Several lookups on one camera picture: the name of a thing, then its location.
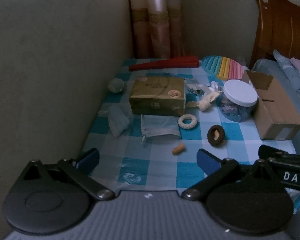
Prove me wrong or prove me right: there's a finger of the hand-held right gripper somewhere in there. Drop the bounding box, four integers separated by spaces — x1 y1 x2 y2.
258 144 300 166

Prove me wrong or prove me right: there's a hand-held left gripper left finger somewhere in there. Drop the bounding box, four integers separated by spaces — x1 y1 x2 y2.
9 148 115 201

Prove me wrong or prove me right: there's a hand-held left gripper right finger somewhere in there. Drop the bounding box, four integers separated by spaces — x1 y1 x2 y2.
182 148 287 202

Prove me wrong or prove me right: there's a brown cardboard box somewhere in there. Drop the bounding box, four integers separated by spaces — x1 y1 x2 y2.
241 69 300 141

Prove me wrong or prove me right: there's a blue face mask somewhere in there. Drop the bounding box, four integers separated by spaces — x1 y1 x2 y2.
139 114 182 145
100 100 131 137

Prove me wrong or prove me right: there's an orange foam earplug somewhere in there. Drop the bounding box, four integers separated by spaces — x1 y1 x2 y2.
172 143 187 155

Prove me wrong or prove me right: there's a clear jar with white lid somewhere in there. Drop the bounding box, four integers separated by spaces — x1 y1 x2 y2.
216 79 258 123

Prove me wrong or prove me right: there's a white crumpled plastic wrap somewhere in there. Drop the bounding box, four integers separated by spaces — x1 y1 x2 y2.
185 79 223 95

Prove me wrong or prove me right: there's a pale green plush ball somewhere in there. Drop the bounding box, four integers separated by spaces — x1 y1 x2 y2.
108 78 127 94

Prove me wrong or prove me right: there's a gold rectangular box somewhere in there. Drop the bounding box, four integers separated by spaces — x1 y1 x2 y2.
129 76 187 117

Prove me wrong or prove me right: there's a blue floral pillow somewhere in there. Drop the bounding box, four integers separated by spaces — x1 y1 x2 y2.
273 49 300 98

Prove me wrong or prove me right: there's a rainbow bubble pop toy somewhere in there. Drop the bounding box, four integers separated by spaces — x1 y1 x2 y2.
202 55 249 82

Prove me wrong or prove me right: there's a red wedge-shaped foam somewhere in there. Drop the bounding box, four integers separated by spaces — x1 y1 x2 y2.
129 56 199 72

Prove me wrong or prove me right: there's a brown wooden headboard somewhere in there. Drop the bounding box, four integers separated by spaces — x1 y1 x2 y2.
249 0 300 70

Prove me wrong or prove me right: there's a pink patterned curtain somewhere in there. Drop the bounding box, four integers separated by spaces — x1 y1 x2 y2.
128 0 187 59

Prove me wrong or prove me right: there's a dark brown ring toy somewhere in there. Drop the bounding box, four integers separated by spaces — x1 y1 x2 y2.
207 124 227 147

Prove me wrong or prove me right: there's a white ring toy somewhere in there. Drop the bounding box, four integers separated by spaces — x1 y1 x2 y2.
178 114 195 130

